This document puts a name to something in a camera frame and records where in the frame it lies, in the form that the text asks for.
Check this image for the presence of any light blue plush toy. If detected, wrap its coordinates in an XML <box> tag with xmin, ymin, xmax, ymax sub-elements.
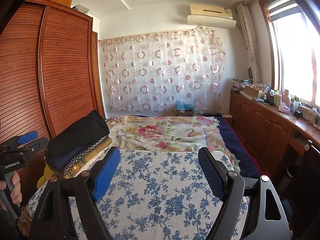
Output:
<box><xmin>175</xmin><ymin>100</ymin><xmax>193</xmax><ymax>110</ymax></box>

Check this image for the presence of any wooden framed window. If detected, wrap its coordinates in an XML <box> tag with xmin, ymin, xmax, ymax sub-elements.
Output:
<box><xmin>260</xmin><ymin>0</ymin><xmax>320</xmax><ymax>105</ymax></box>

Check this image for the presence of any pink figurine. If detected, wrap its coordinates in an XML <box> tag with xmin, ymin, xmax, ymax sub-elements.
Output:
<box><xmin>279</xmin><ymin>89</ymin><xmax>292</xmax><ymax>113</ymax></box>

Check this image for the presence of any wooden sideboard cabinet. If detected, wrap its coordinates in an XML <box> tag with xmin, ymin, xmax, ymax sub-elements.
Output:
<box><xmin>229</xmin><ymin>90</ymin><xmax>320</xmax><ymax>180</ymax></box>

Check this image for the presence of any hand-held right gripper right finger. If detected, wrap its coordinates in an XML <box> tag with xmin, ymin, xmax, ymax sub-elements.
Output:
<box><xmin>197</xmin><ymin>147</ymin><xmax>292</xmax><ymax>240</ymax></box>

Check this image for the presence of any black trash bin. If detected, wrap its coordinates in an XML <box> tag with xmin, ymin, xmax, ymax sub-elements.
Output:
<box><xmin>286</xmin><ymin>164</ymin><xmax>300</xmax><ymax>180</ymax></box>

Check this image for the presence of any yellow folded garment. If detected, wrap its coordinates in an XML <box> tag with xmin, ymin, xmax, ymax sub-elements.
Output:
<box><xmin>67</xmin><ymin>137</ymin><xmax>113</xmax><ymax>179</ymax></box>

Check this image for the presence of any sheer circle-patterned curtain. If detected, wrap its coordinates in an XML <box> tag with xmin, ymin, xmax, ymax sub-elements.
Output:
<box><xmin>98</xmin><ymin>29</ymin><xmax>227</xmax><ymax>113</ymax></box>

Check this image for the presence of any wooden slatted wardrobe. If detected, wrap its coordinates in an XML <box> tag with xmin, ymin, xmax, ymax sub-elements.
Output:
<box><xmin>0</xmin><ymin>0</ymin><xmax>105</xmax><ymax>205</ymax></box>

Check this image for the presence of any white window curtain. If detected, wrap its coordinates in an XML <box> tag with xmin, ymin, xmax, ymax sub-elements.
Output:
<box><xmin>236</xmin><ymin>3</ymin><xmax>262</xmax><ymax>85</ymax></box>

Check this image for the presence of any tan floral blanket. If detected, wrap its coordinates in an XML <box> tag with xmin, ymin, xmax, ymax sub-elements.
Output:
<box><xmin>19</xmin><ymin>205</ymin><xmax>35</xmax><ymax>233</ymax></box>

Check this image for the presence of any navy folded garment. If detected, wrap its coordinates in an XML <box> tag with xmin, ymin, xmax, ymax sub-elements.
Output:
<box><xmin>45</xmin><ymin>140</ymin><xmax>100</xmax><ymax>170</ymax></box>

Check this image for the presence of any pink floral quilt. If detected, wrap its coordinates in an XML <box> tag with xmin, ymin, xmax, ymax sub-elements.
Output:
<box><xmin>105</xmin><ymin>115</ymin><xmax>240</xmax><ymax>173</ymax></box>

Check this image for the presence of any white storage box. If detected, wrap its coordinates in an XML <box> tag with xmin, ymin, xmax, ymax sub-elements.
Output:
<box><xmin>72</xmin><ymin>4</ymin><xmax>90</xmax><ymax>13</ymax></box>

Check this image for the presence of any pile of folded cloths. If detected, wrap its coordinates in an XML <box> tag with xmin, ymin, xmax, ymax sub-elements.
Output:
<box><xmin>231</xmin><ymin>79</ymin><xmax>252</xmax><ymax>90</ymax></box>

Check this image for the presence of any black printed t-shirt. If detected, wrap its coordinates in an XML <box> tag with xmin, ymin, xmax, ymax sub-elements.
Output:
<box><xmin>47</xmin><ymin>110</ymin><xmax>110</xmax><ymax>159</ymax></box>

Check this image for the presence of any wall air conditioner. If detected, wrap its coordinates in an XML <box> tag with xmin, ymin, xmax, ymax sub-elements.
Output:
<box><xmin>187</xmin><ymin>14</ymin><xmax>237</xmax><ymax>29</ymax></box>

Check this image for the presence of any small cardboard box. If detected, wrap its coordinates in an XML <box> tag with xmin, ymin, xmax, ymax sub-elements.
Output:
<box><xmin>174</xmin><ymin>108</ymin><xmax>194</xmax><ymax>117</ymax></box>

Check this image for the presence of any circle-patterned folded garment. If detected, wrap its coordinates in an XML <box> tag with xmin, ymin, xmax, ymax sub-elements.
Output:
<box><xmin>60</xmin><ymin>136</ymin><xmax>110</xmax><ymax>175</ymax></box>

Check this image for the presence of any navy blanket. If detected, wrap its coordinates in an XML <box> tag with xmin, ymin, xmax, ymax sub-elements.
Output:
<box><xmin>217</xmin><ymin>116</ymin><xmax>269</xmax><ymax>180</ymax></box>

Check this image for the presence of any open cardboard box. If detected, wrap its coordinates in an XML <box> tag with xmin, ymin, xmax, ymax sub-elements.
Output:
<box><xmin>244</xmin><ymin>84</ymin><xmax>268</xmax><ymax>99</ymax></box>

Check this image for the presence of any blue floral white bedsheet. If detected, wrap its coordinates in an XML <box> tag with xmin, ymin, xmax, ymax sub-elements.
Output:
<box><xmin>20</xmin><ymin>149</ymin><xmax>248</xmax><ymax>240</ymax></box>

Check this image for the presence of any person's left hand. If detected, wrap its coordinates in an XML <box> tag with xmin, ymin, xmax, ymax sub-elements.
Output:
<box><xmin>0</xmin><ymin>172</ymin><xmax>22</xmax><ymax>205</ymax></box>

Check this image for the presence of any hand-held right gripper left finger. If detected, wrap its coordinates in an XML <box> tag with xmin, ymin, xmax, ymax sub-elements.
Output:
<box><xmin>29</xmin><ymin>146</ymin><xmax>122</xmax><ymax>240</ymax></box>

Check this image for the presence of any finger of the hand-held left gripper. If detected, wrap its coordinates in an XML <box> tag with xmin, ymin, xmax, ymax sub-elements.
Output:
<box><xmin>5</xmin><ymin>131</ymin><xmax>38</xmax><ymax>149</ymax></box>
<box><xmin>15</xmin><ymin>137</ymin><xmax>49</xmax><ymax>156</ymax></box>

